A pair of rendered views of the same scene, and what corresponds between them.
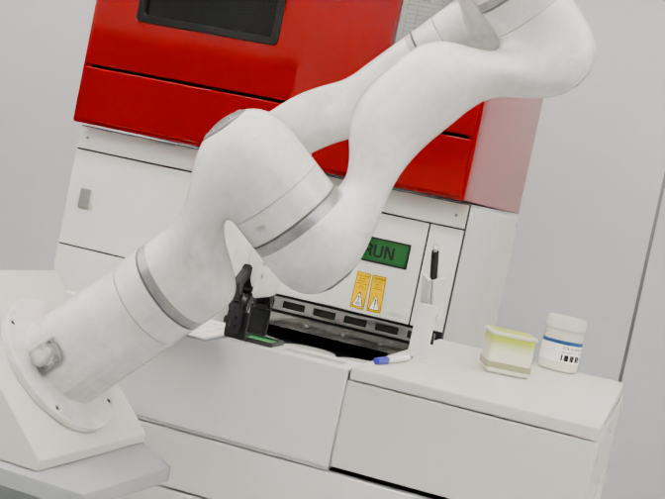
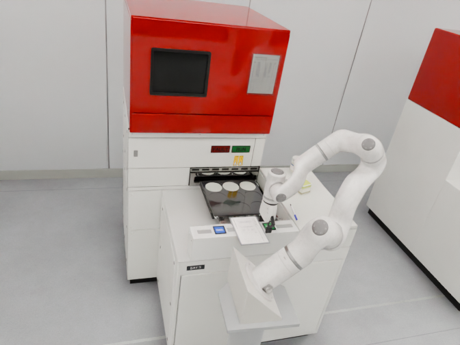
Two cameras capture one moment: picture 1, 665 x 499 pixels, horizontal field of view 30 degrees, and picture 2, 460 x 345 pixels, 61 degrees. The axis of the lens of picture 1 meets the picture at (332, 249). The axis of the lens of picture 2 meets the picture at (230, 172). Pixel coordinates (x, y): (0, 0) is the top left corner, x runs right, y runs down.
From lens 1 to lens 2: 166 cm
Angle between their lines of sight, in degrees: 44
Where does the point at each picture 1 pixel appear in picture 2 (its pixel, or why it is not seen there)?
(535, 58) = (378, 172)
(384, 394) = not seen: hidden behind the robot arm
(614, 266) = not seen: hidden behind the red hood
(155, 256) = (300, 260)
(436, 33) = (331, 150)
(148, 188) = (159, 146)
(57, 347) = (271, 286)
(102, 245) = (145, 165)
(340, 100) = (302, 172)
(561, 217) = not seen: hidden behind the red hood
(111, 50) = (141, 107)
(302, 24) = (214, 88)
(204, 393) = (259, 246)
